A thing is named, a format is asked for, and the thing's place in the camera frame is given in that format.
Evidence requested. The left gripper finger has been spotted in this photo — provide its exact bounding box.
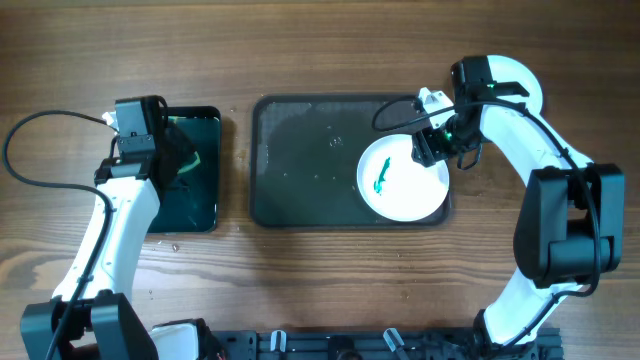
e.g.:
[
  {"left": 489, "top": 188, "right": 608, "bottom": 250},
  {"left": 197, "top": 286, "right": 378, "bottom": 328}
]
[
  {"left": 159, "top": 161, "right": 191, "bottom": 192},
  {"left": 162, "top": 122, "right": 196, "bottom": 160}
]

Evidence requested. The green yellow sponge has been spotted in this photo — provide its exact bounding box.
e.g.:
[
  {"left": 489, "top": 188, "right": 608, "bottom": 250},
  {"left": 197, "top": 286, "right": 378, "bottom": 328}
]
[{"left": 169, "top": 116, "right": 201, "bottom": 174}]

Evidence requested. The white plate top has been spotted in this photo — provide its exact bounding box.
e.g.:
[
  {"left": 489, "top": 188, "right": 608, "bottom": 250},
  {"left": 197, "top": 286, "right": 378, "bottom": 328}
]
[{"left": 463, "top": 55, "right": 544, "bottom": 114}]

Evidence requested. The white plate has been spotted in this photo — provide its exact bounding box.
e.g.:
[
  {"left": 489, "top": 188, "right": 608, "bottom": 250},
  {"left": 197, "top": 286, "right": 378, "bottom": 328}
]
[
  {"left": 463, "top": 55, "right": 544, "bottom": 114},
  {"left": 356, "top": 134, "right": 450, "bottom": 222}
]

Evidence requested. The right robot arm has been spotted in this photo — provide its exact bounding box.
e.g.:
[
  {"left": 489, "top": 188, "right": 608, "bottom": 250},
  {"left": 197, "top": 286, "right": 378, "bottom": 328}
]
[{"left": 412, "top": 55, "right": 625, "bottom": 351}]

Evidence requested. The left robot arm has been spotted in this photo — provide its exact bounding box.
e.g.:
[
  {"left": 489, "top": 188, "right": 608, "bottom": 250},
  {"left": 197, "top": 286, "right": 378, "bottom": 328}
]
[{"left": 20, "top": 95, "right": 190, "bottom": 359}]

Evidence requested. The dark grey serving tray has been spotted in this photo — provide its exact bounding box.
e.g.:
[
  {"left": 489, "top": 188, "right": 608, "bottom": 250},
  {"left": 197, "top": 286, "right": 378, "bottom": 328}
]
[{"left": 248, "top": 92, "right": 451, "bottom": 230}]

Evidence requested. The black water basin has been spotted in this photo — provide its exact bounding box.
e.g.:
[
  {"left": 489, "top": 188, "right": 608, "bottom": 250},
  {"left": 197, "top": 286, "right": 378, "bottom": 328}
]
[{"left": 148, "top": 106, "right": 222, "bottom": 234}]

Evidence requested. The left black cable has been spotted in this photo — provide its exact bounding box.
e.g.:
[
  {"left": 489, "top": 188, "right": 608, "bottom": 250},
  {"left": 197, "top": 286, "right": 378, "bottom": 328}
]
[{"left": 2, "top": 110, "right": 117, "bottom": 360}]

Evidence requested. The black cable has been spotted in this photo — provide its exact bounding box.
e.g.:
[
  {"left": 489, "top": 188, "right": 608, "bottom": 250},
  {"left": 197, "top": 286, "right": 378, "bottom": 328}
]
[
  {"left": 370, "top": 97, "right": 604, "bottom": 346},
  {"left": 2, "top": 110, "right": 117, "bottom": 360}
]

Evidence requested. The right black cable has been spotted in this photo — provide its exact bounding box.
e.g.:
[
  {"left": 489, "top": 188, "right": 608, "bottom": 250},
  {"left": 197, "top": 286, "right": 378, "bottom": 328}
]
[{"left": 370, "top": 97, "right": 604, "bottom": 346}]

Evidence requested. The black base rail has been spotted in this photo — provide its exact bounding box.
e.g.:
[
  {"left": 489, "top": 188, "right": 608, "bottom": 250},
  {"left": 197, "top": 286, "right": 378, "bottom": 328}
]
[{"left": 149, "top": 327, "right": 565, "bottom": 360}]

